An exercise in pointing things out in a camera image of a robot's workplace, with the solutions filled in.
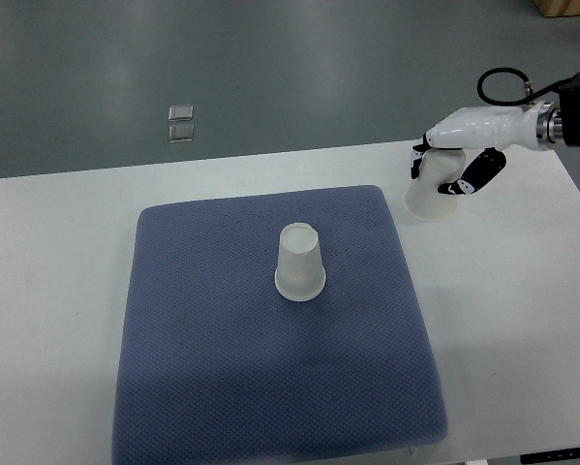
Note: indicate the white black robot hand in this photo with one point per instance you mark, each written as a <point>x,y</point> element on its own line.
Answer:
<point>536,127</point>

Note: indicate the white paper cup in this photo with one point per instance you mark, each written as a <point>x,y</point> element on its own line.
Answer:
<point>422,199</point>
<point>300,275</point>

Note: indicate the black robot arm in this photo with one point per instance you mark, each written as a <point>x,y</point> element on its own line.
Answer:
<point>564,92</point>

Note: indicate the wooden box corner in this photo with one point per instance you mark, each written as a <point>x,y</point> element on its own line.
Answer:
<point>558,8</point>

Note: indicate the white paper cup on mat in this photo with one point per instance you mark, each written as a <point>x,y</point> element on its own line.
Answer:
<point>300,275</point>

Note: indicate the upper metal floor plate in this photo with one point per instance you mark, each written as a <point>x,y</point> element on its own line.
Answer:
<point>182,112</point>

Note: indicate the blue quilted cushion mat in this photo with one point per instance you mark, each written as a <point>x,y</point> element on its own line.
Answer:
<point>217,367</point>

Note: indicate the black table edge strip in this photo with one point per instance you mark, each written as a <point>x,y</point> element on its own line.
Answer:
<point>550,456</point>

